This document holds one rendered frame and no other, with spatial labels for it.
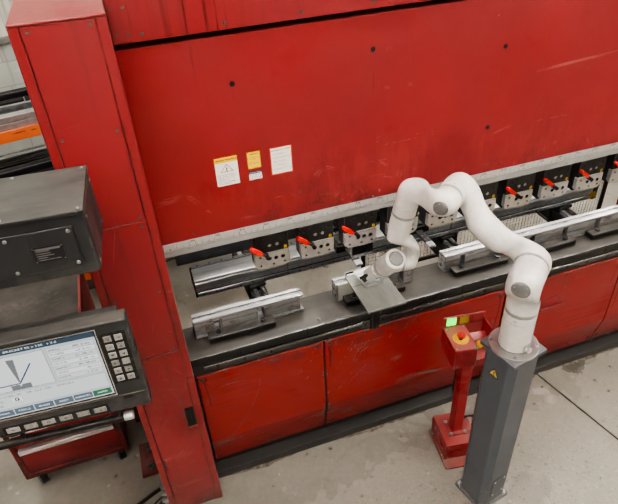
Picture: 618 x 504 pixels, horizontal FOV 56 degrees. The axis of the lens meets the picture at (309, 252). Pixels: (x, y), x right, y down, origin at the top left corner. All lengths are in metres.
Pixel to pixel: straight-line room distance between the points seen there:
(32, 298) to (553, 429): 2.72
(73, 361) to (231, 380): 1.04
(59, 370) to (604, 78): 2.41
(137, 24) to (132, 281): 0.84
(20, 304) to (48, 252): 1.38
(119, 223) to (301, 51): 0.84
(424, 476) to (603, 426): 1.03
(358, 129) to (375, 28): 0.37
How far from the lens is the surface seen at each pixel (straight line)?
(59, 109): 1.82
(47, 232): 1.56
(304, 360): 2.73
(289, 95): 2.13
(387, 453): 3.25
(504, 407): 2.56
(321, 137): 2.24
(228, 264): 2.83
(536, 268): 2.13
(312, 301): 2.73
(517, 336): 2.32
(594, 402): 3.71
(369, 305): 2.52
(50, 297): 2.93
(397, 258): 2.34
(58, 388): 1.87
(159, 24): 1.96
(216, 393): 2.72
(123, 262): 2.06
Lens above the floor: 2.67
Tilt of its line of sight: 36 degrees down
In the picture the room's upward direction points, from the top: 3 degrees counter-clockwise
